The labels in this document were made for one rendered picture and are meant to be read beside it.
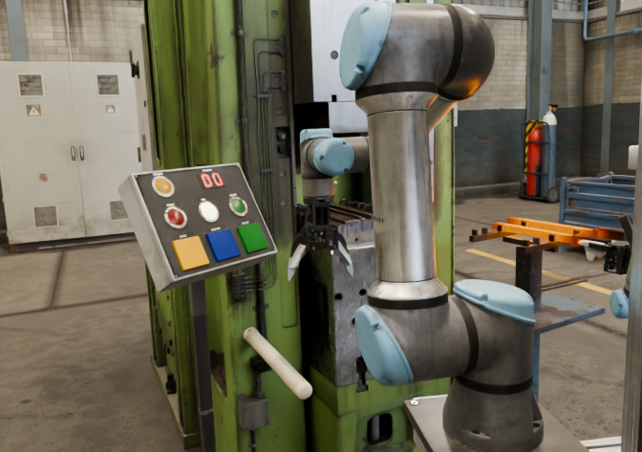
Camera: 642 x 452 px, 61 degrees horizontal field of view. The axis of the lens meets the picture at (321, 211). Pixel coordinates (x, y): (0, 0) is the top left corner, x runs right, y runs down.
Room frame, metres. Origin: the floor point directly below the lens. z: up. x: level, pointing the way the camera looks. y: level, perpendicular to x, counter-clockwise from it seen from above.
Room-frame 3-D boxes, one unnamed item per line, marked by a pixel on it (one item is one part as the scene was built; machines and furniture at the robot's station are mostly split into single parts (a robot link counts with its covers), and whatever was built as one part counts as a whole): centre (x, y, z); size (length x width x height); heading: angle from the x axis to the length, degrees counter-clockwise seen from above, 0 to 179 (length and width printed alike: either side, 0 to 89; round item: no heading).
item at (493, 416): (0.79, -0.26, 0.87); 0.15 x 0.15 x 0.10
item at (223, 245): (1.34, 0.25, 1.01); 0.07 x 0.05 x 0.07; 140
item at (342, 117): (1.93, -0.04, 1.32); 0.42 x 0.20 x 0.10; 25
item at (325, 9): (1.94, -0.08, 1.56); 0.42 x 0.39 x 0.40; 25
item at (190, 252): (1.27, 0.32, 1.01); 0.07 x 0.05 x 0.07; 140
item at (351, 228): (1.93, -0.04, 0.96); 0.42 x 0.20 x 0.09; 25
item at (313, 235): (1.23, 0.00, 1.07); 0.09 x 0.08 x 0.12; 8
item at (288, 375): (1.51, 0.15, 0.62); 0.44 x 0.05 x 0.05; 25
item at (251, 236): (1.42, 0.19, 1.01); 0.07 x 0.05 x 0.07; 140
